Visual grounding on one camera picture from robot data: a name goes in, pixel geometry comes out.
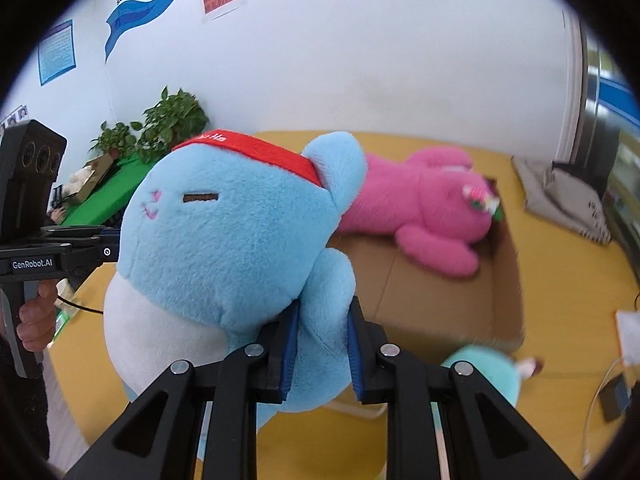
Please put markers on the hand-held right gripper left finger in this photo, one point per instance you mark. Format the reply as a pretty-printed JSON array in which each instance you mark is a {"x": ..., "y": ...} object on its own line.
[{"x": 287, "y": 355}]

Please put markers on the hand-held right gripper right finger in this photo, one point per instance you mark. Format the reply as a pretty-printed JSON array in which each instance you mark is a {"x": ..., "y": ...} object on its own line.
[{"x": 356, "y": 355}]

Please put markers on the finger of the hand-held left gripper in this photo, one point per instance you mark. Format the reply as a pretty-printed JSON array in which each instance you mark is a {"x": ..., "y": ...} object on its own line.
[{"x": 95, "y": 252}]

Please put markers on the large cardboard box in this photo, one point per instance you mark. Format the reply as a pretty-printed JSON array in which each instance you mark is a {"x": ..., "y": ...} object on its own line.
[{"x": 435, "y": 305}]

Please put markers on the blue plush toy red headband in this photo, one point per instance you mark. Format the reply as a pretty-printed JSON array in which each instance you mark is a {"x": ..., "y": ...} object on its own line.
[{"x": 225, "y": 240}]

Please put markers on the person's left forearm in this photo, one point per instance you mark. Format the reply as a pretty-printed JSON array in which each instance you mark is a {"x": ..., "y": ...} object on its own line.
[{"x": 20, "y": 410}]

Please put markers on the person's left hand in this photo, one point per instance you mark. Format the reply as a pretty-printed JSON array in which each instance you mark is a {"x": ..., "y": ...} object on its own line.
[{"x": 37, "y": 317}]

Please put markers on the beige plush toy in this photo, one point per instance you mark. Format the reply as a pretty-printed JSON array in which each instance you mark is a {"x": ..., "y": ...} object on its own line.
[{"x": 76, "y": 181}]

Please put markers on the green cloth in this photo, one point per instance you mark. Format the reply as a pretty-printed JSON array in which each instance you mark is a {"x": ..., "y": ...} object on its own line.
[{"x": 100, "y": 205}]

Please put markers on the small cardboard box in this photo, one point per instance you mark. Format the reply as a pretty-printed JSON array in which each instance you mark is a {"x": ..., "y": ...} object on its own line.
[{"x": 100, "y": 172}]

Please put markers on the green and white snack packet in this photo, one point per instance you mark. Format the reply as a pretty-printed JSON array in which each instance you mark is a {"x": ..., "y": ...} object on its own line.
[{"x": 64, "y": 322}]

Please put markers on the small potted green plant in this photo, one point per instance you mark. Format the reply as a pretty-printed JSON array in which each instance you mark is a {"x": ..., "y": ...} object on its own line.
[{"x": 115, "y": 137}]

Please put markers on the mint green plush toy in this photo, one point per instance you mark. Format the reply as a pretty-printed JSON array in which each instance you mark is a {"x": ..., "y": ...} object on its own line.
[{"x": 487, "y": 365}]

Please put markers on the large potted green plant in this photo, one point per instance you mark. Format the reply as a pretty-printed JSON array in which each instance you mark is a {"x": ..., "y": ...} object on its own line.
[{"x": 175, "y": 115}]

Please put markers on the pink plush toy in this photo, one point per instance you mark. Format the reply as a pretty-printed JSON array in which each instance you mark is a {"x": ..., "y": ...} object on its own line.
[{"x": 430, "y": 195}]

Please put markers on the grey folded cloth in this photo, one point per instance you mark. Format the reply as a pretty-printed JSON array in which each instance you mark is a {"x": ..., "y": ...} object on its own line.
[{"x": 555, "y": 195}]

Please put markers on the small black device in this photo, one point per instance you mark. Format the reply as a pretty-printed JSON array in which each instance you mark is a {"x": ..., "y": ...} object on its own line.
[{"x": 616, "y": 400}]

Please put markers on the white paper sheet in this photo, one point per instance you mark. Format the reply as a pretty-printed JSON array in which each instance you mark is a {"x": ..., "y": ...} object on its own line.
[{"x": 631, "y": 335}]

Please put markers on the blue banner on glass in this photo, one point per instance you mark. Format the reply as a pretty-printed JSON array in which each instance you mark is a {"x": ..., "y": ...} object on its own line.
[{"x": 620, "y": 97}]

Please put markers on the blue wall poster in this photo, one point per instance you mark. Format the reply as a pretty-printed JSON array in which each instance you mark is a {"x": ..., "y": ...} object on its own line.
[{"x": 57, "y": 52}]

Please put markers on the blue ribbon wall decal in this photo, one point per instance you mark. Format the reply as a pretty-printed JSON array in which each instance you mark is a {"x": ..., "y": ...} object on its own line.
[{"x": 130, "y": 15}]

